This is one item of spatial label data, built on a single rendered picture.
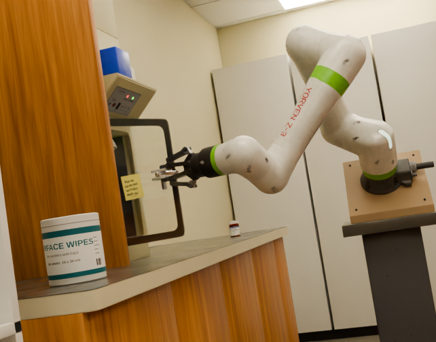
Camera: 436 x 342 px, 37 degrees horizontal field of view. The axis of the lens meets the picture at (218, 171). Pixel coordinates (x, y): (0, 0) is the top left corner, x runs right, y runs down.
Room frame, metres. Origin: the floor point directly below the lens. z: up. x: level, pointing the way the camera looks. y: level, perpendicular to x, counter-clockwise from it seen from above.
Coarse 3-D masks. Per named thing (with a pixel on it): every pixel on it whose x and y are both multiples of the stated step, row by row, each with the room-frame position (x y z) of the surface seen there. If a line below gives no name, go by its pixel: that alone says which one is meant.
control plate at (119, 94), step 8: (120, 88) 1.98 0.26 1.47; (112, 96) 1.97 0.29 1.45; (120, 96) 2.01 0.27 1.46; (128, 96) 2.06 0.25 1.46; (136, 96) 2.11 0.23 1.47; (112, 104) 2.00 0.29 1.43; (120, 104) 2.05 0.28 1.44; (128, 104) 2.10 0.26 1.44; (120, 112) 2.08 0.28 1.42; (128, 112) 2.14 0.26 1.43
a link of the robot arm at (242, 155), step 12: (228, 144) 1.81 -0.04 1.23; (240, 144) 1.78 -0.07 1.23; (252, 144) 1.79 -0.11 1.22; (216, 156) 1.84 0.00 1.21; (228, 156) 1.81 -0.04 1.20; (240, 156) 1.78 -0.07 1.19; (252, 156) 1.78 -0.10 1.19; (264, 156) 1.82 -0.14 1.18; (216, 168) 1.85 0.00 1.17; (228, 168) 1.83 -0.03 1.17; (240, 168) 1.80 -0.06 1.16; (252, 168) 1.80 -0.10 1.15; (264, 168) 1.83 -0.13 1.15; (252, 180) 1.86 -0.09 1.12
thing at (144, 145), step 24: (120, 120) 2.02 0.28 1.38; (144, 120) 2.09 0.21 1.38; (120, 144) 2.01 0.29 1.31; (144, 144) 2.08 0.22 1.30; (168, 144) 2.16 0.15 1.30; (120, 168) 2.00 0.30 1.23; (144, 168) 2.07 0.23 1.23; (120, 192) 1.99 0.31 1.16; (144, 192) 2.06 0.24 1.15; (168, 192) 2.13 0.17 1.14; (144, 216) 2.05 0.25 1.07; (168, 216) 2.12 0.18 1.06; (144, 240) 2.04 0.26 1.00
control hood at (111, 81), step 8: (104, 80) 1.92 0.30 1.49; (112, 80) 1.92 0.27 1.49; (120, 80) 1.94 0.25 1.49; (128, 80) 1.99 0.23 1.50; (136, 80) 2.05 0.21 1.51; (112, 88) 1.93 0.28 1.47; (128, 88) 2.02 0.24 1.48; (136, 88) 2.07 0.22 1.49; (144, 88) 2.12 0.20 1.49; (152, 88) 2.18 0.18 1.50; (144, 96) 2.16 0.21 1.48; (152, 96) 2.22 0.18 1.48; (136, 104) 2.15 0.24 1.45; (144, 104) 2.20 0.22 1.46; (112, 112) 2.04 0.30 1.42; (136, 112) 2.19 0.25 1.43
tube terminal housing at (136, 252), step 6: (96, 30) 2.08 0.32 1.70; (102, 36) 2.12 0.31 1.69; (108, 36) 2.17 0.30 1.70; (102, 42) 2.11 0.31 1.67; (108, 42) 2.16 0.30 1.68; (114, 42) 2.21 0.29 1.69; (102, 48) 2.11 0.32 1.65; (132, 246) 2.12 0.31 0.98; (138, 246) 2.16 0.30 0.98; (144, 246) 2.21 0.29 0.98; (132, 252) 2.11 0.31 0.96; (138, 252) 2.15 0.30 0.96; (144, 252) 2.20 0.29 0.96; (132, 258) 2.11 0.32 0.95; (138, 258) 2.15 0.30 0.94
